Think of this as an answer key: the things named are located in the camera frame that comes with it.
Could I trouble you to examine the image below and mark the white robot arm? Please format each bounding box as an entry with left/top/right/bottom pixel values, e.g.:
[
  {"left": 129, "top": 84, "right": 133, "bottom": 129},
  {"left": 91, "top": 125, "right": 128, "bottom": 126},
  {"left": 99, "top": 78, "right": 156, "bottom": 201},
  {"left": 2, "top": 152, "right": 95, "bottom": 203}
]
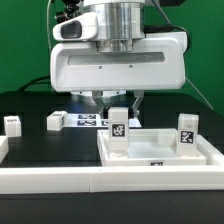
[{"left": 50, "top": 0, "right": 189, "bottom": 117}]

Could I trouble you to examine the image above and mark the AprilTag base sheet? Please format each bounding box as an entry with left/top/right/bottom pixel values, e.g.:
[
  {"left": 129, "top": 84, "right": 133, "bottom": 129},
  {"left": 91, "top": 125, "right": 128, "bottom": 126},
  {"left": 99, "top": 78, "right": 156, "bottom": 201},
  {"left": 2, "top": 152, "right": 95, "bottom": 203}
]
[{"left": 64, "top": 113, "right": 142, "bottom": 128}]

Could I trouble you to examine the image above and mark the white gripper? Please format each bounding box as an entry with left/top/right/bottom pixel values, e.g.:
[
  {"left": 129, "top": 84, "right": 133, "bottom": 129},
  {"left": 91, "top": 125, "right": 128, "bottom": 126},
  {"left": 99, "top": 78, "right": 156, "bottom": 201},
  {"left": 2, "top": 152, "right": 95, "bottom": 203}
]
[{"left": 50, "top": 12, "right": 187, "bottom": 118}]

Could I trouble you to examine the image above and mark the black cable bundle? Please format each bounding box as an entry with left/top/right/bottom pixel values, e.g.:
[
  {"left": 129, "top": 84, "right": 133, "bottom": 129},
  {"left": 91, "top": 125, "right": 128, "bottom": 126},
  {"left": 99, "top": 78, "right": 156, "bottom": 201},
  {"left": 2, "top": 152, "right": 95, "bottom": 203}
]
[{"left": 18, "top": 75, "right": 53, "bottom": 93}]

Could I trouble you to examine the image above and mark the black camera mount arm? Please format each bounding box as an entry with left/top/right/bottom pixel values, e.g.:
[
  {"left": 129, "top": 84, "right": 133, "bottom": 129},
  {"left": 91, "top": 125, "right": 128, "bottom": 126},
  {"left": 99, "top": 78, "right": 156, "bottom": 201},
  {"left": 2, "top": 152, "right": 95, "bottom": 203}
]
[{"left": 55, "top": 0, "right": 84, "bottom": 23}]

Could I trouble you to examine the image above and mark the grey cable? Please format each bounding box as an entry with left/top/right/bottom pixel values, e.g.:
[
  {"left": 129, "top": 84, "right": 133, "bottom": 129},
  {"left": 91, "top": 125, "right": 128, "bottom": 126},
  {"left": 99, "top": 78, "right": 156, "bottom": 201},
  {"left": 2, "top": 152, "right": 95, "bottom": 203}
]
[{"left": 184, "top": 76, "right": 216, "bottom": 111}]

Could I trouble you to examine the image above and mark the white square tabletop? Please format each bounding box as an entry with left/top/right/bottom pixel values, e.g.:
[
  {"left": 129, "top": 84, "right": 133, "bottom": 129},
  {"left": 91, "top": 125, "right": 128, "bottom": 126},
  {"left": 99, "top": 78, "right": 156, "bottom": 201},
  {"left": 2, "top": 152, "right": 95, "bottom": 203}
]
[{"left": 97, "top": 129, "right": 206, "bottom": 166}]

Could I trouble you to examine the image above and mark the white U-shaped obstacle wall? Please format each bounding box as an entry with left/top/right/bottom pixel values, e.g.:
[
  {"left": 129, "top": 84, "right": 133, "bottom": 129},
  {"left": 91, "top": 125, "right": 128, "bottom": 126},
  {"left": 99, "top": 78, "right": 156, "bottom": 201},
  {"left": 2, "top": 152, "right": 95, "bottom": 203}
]
[{"left": 0, "top": 137, "right": 224, "bottom": 194}]

